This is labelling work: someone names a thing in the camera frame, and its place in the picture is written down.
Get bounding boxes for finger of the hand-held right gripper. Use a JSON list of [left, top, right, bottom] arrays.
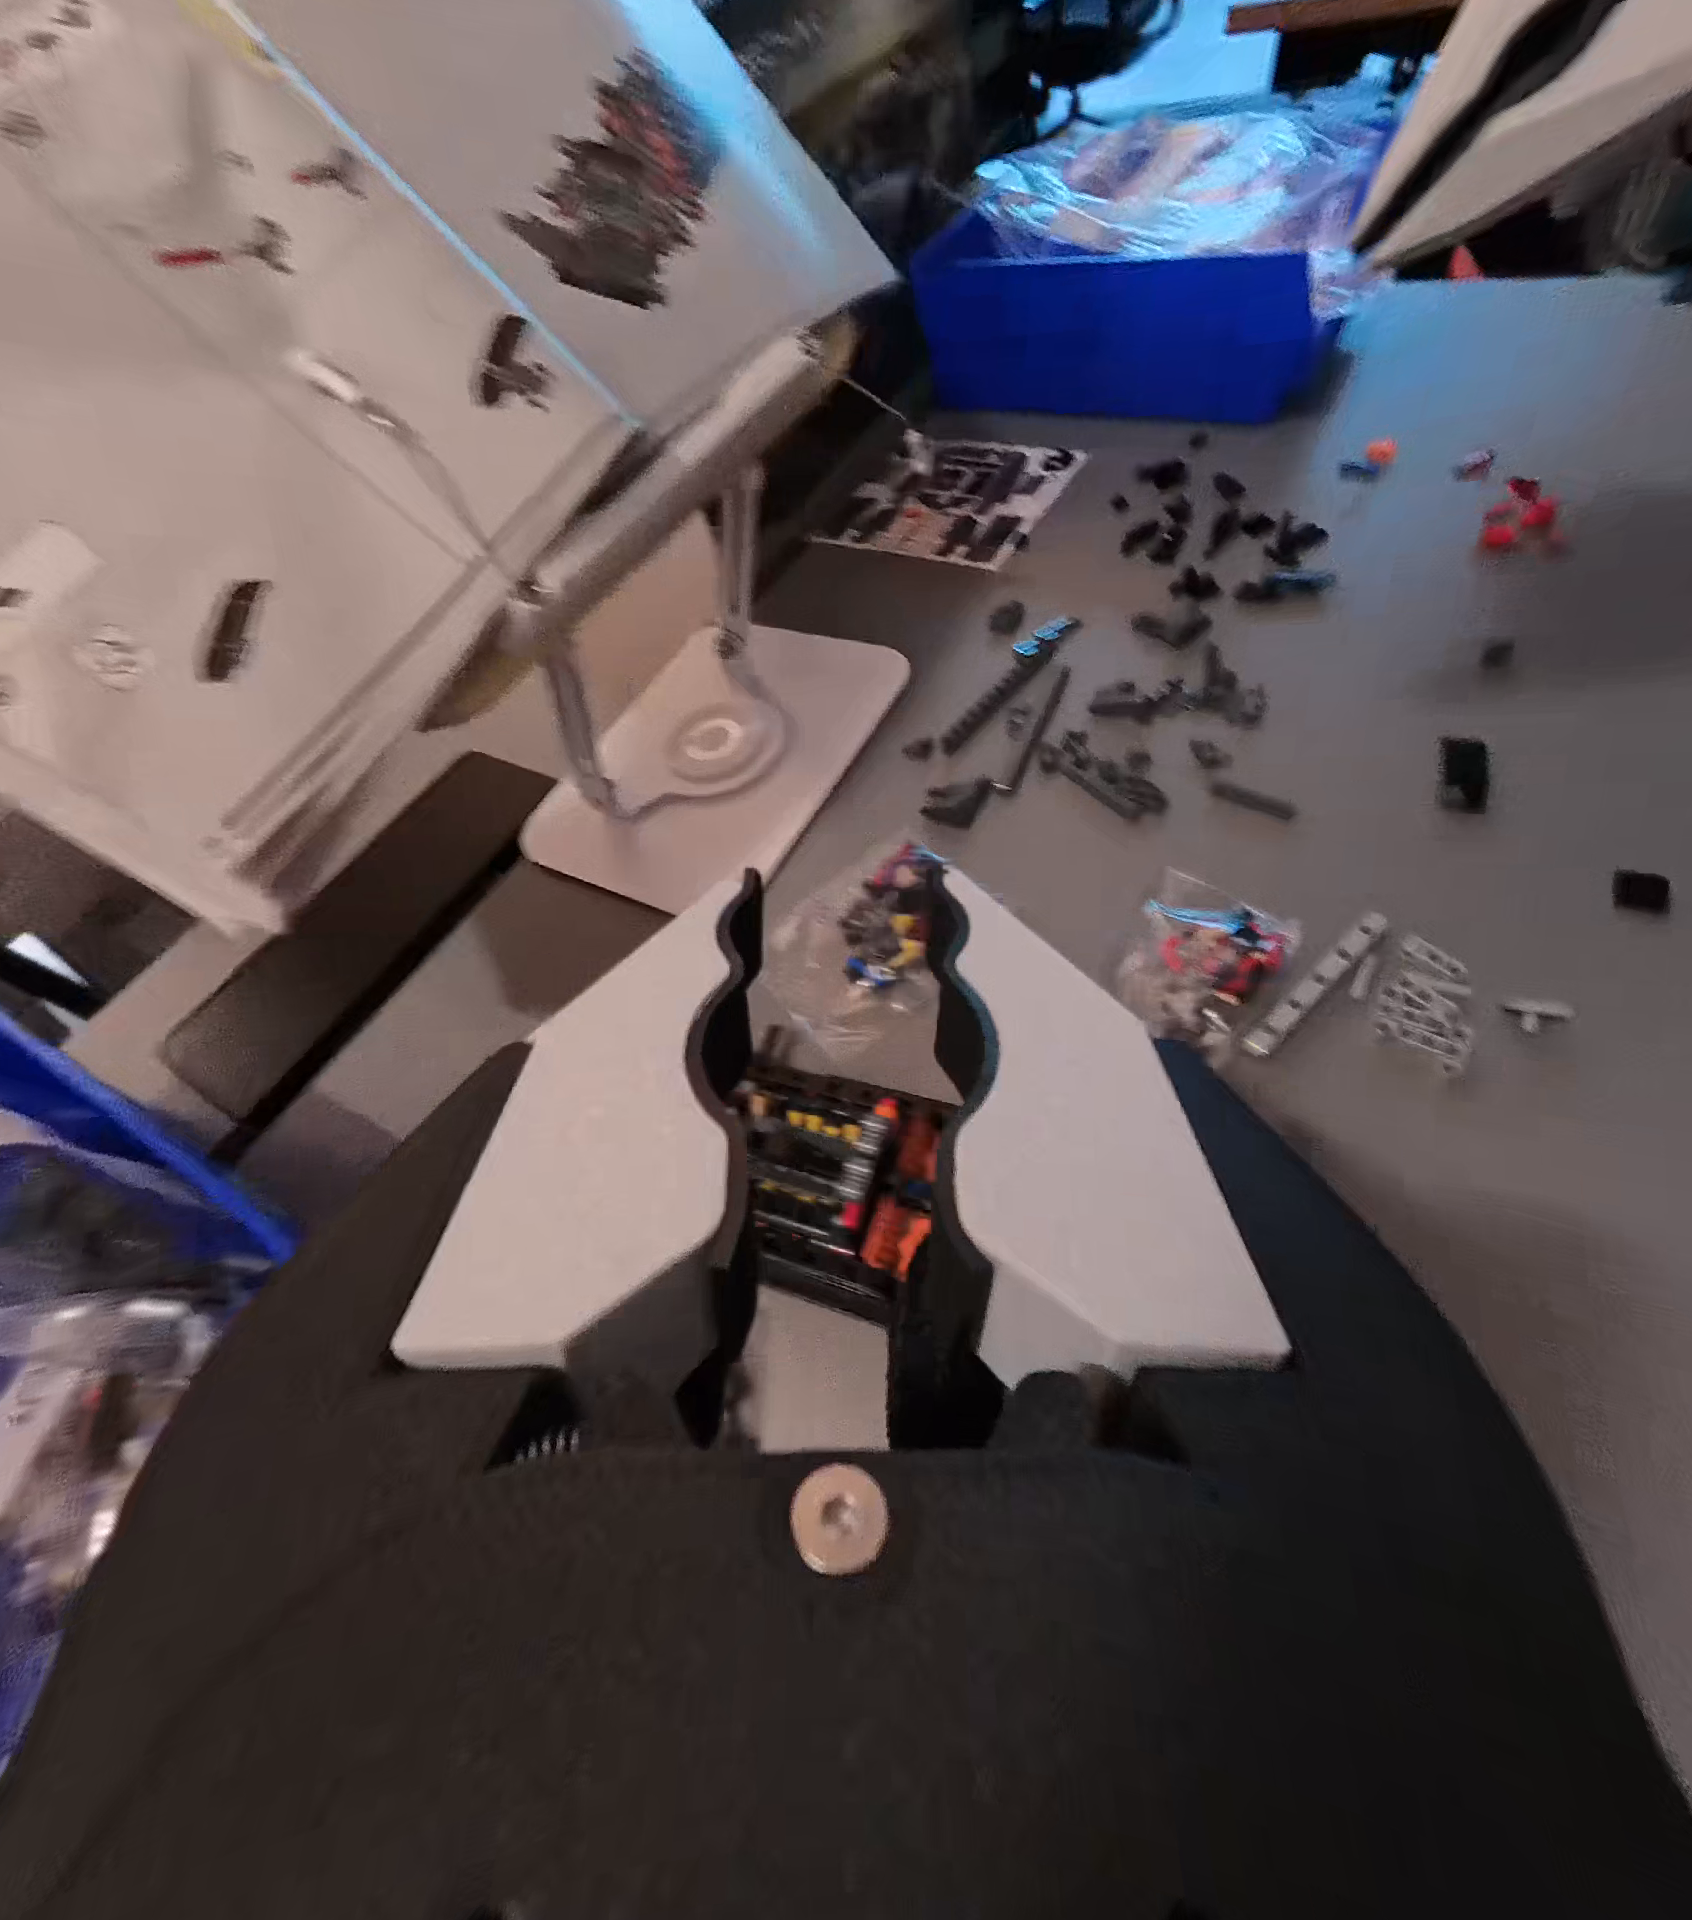
[[1348, 0, 1563, 230], [1359, 0, 1692, 272]]

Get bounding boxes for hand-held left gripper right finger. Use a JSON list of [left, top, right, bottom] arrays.
[[888, 865, 1296, 1449]]

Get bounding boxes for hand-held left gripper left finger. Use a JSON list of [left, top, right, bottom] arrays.
[[389, 865, 766, 1449]]

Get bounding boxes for white and wooden book stand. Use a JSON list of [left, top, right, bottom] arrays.
[[482, 312, 865, 822]]

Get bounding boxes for instruction booklet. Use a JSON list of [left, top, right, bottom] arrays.
[[0, 0, 903, 936]]

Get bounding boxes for lego car chassis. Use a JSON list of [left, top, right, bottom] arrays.
[[730, 1032, 960, 1332]]

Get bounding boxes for light grey holed lego beam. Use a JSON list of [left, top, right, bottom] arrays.
[[1236, 907, 1394, 1064]]

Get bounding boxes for scattered red lego pins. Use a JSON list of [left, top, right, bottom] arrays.
[[1449, 444, 1572, 559]]

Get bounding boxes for pile of black lego pieces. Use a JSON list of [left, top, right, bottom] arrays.
[[1103, 431, 1337, 611]]

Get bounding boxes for dark printed lego box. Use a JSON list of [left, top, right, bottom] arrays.
[[695, 0, 1062, 395]]

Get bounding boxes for zip bag of red pins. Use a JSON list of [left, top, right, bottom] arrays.
[[1110, 864, 1303, 1047]]

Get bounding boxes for crumpled clear plastic bag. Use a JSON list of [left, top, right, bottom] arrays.
[[962, 85, 1406, 328]]

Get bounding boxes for zip bag of multicoloured parts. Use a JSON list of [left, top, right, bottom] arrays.
[[759, 839, 978, 1061]]

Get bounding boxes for black table panel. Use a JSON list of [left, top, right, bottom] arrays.
[[162, 750, 558, 1127]]

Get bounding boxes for pile of light grey liftarms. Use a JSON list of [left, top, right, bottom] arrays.
[[1364, 929, 1481, 1079]]

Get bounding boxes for pile of dark grey pieces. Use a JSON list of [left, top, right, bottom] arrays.
[[900, 595, 1301, 838]]

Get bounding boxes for blue tagged plastic bin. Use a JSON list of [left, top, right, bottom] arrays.
[[0, 978, 303, 1909]]

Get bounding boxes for light grey flat rounded board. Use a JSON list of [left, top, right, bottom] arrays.
[[515, 621, 916, 911]]

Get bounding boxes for heap of clear bags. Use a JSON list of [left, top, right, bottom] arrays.
[[0, 1136, 265, 1655]]

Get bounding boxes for printed white parts sheet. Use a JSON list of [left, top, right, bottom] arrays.
[[803, 428, 1092, 577]]

